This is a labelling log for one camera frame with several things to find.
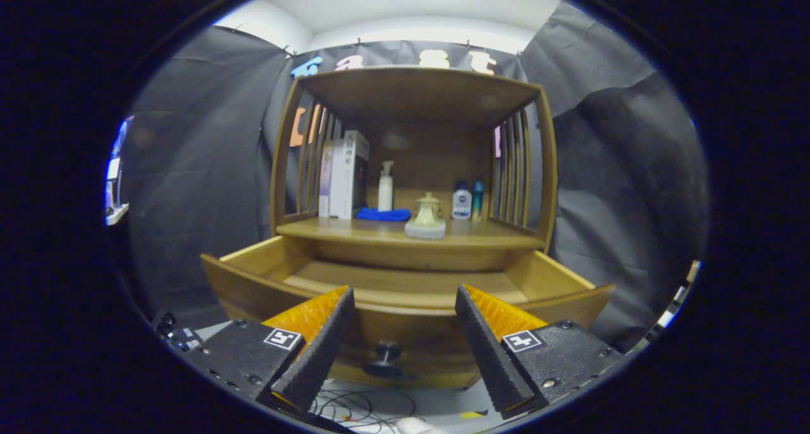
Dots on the white lotion bottle blue cap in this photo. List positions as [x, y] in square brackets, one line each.
[462, 205]

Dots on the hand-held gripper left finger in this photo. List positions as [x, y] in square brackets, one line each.
[323, 358]

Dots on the white flat board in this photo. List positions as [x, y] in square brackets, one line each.
[671, 314]

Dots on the wooden countertop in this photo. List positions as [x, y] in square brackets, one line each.
[354, 231]

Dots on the teal bottle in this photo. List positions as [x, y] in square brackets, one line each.
[478, 200]

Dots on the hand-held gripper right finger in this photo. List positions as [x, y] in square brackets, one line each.
[490, 358]

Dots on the thick white book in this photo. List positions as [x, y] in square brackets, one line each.
[345, 181]

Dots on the wooden drawer with black knob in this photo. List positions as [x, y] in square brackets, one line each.
[417, 339]

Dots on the thin purple book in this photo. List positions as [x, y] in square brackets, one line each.
[324, 181]

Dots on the folded blue cloth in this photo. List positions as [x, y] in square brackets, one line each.
[383, 214]

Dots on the brown wooden cabinet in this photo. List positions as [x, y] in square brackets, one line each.
[417, 95]

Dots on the white pump bottle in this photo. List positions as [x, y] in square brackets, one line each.
[385, 193]

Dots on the yellow tape piece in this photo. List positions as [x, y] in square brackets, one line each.
[471, 414]

